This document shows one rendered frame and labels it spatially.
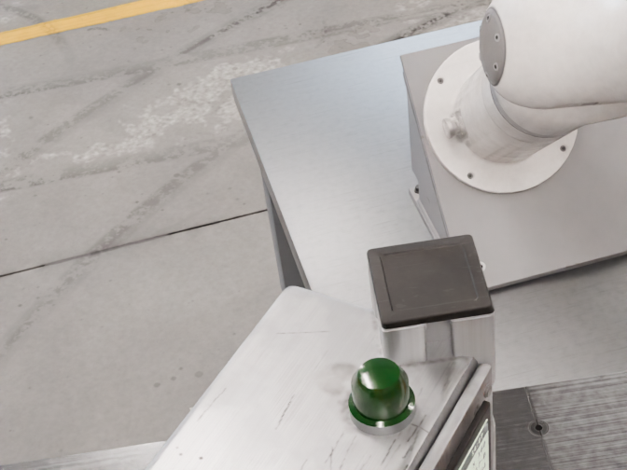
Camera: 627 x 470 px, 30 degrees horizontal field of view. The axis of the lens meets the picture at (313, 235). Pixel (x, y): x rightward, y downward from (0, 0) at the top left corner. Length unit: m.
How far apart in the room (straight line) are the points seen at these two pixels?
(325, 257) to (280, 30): 2.13
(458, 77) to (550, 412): 0.42
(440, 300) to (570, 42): 0.55
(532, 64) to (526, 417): 0.43
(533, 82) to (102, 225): 2.04
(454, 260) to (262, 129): 1.25
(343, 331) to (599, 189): 1.00
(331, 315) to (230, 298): 2.17
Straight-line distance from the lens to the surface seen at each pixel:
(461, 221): 1.42
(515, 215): 1.43
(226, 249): 2.79
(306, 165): 1.64
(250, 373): 0.48
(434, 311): 0.46
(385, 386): 0.44
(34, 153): 3.26
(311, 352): 0.48
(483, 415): 0.48
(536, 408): 1.30
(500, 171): 1.42
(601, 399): 1.32
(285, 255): 1.98
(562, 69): 1.00
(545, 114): 1.20
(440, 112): 1.42
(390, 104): 1.74
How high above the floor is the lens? 1.83
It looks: 41 degrees down
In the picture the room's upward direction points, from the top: 8 degrees counter-clockwise
